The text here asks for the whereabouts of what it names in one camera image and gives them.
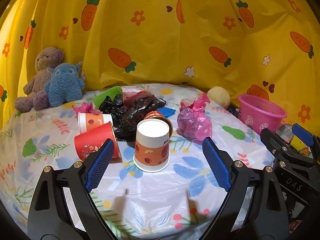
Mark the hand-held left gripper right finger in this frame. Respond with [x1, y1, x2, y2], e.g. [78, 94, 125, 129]
[202, 137, 292, 240]

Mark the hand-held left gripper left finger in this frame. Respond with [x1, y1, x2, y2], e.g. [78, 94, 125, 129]
[27, 138, 118, 240]

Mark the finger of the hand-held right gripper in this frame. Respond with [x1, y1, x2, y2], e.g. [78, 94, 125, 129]
[292, 123, 320, 155]
[260, 127, 291, 166]

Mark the pink plastic bucket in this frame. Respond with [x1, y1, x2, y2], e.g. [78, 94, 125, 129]
[237, 94, 287, 134]

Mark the red paper cup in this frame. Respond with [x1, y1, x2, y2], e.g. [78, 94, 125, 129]
[74, 122, 122, 162]

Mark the orange white paper cup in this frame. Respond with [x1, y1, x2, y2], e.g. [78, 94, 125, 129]
[133, 119, 171, 173]
[78, 112, 113, 133]

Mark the large pink plastic bag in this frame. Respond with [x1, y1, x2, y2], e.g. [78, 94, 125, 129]
[177, 92, 213, 140]

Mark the black plastic bag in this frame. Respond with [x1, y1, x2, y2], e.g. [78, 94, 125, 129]
[99, 96, 127, 124]
[117, 97, 167, 142]

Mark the small pink plastic bag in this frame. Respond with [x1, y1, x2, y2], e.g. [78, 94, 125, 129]
[72, 102, 100, 117]

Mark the red white plastic packaging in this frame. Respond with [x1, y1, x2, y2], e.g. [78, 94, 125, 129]
[180, 97, 198, 110]

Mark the green foam net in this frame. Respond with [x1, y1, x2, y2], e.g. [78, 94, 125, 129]
[93, 86, 123, 105]

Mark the blue foam net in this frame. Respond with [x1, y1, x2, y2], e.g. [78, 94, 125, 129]
[156, 107, 177, 117]

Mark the red cup gold interior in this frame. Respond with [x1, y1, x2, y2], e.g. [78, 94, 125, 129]
[144, 110, 173, 140]

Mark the dark red plastic bag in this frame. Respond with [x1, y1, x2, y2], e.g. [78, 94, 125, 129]
[123, 91, 153, 108]

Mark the yellow tissue pack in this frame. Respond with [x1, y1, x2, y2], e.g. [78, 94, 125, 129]
[290, 133, 313, 155]

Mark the floral plastic table cover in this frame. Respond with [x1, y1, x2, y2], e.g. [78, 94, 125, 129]
[0, 84, 278, 240]

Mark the cream plush ball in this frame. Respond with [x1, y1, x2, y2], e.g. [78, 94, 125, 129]
[207, 86, 231, 109]

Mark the blue plush toy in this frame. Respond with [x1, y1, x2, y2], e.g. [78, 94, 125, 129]
[45, 61, 86, 107]

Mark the purple teddy bear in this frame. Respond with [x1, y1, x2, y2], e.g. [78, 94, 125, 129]
[14, 47, 65, 113]

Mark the yellow carrot print curtain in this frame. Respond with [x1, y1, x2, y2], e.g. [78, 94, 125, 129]
[0, 0, 320, 130]

